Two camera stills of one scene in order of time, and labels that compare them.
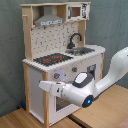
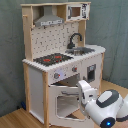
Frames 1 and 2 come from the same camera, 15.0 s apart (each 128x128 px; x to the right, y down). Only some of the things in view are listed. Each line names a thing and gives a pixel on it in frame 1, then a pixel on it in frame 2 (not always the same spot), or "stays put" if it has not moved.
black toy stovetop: (51, 59) stays put
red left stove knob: (56, 75) stays put
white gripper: (54, 88) → (86, 93)
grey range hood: (48, 18) stays put
